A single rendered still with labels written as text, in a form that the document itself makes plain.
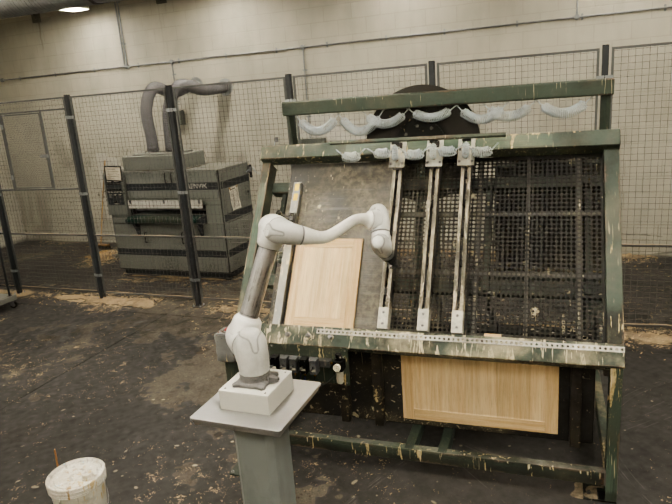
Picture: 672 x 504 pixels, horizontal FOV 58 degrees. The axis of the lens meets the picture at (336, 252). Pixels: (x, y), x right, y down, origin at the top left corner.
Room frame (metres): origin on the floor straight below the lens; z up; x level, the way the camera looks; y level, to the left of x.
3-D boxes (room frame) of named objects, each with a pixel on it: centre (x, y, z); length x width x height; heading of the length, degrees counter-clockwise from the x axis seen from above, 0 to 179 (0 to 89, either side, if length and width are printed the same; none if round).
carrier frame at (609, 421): (3.76, -0.60, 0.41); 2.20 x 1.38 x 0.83; 70
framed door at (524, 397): (3.21, -0.77, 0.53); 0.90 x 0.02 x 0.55; 70
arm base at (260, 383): (2.78, 0.44, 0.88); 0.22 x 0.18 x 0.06; 69
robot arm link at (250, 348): (2.80, 0.46, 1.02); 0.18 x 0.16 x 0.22; 22
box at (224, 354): (3.32, 0.67, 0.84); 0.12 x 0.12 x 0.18; 70
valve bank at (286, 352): (3.23, 0.23, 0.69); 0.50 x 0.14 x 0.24; 70
